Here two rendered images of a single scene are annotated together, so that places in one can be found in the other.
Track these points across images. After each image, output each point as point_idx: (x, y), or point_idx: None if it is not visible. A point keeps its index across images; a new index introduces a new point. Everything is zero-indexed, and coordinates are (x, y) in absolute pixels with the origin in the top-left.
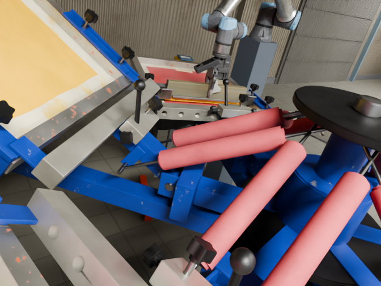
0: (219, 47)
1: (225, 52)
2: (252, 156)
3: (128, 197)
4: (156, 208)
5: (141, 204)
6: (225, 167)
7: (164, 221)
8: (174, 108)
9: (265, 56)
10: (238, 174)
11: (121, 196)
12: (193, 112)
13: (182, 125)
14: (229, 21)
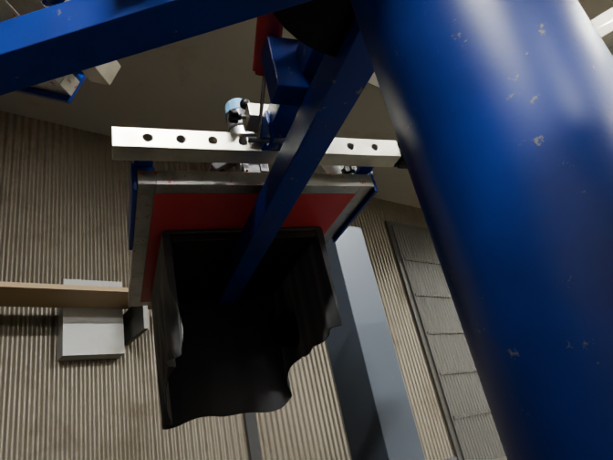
0: (234, 130)
1: (246, 132)
2: (299, 44)
3: (29, 19)
4: (92, 3)
5: (57, 15)
6: (290, 160)
7: (115, 17)
8: (164, 130)
9: (351, 244)
10: (303, 105)
11: (12, 27)
12: (202, 134)
13: (260, 396)
14: (235, 99)
